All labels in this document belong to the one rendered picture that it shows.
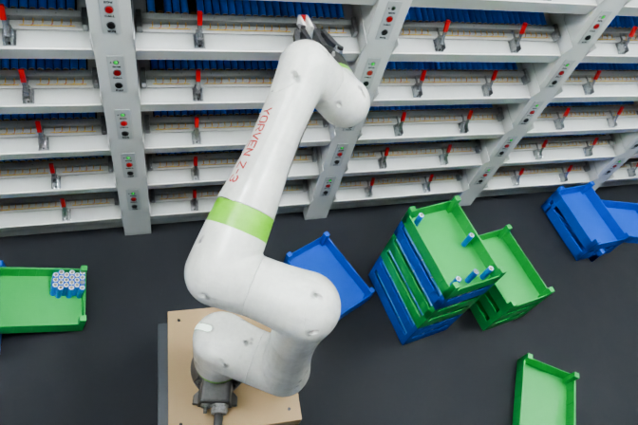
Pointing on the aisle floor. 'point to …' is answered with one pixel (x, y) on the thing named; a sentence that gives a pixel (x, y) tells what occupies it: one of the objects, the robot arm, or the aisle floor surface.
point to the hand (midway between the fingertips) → (305, 26)
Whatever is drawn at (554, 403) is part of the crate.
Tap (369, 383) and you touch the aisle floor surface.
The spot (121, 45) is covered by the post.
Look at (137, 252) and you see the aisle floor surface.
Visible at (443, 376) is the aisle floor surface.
